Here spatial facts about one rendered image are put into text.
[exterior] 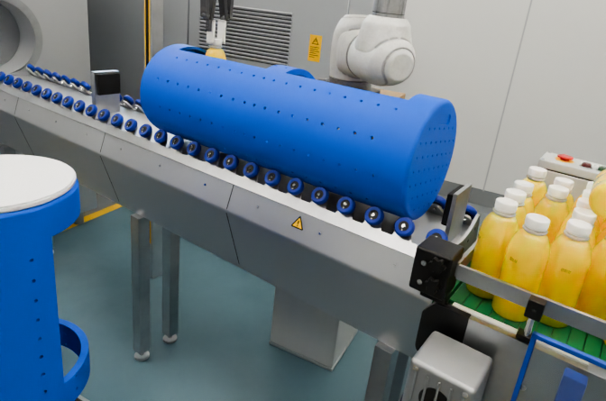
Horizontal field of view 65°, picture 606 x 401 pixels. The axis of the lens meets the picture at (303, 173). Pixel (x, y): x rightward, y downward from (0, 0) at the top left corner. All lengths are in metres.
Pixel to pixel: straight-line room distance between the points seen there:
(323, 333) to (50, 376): 1.16
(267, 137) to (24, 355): 0.67
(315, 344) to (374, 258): 1.01
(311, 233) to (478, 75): 2.83
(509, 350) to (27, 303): 0.86
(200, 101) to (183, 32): 2.01
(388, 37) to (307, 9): 1.37
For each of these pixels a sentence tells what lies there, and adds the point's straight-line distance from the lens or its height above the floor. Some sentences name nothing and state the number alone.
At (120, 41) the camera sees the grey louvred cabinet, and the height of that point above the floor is 0.99.
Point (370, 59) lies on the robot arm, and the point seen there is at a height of 1.26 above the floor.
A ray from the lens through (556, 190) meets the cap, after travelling 1.11.
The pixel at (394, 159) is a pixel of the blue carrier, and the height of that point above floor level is 1.12.
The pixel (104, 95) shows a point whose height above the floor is 0.99.
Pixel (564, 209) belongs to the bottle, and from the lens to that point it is 1.13.
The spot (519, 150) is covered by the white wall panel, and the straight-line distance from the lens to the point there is 3.91.
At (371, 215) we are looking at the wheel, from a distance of 1.10.
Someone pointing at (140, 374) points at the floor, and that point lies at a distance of 2.08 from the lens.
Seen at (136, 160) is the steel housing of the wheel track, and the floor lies 0.87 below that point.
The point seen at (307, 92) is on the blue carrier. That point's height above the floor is 1.20.
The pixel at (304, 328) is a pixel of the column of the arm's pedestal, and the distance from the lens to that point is 2.06.
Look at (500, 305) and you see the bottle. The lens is 0.98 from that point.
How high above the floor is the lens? 1.41
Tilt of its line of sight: 20 degrees down
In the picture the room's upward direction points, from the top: 6 degrees clockwise
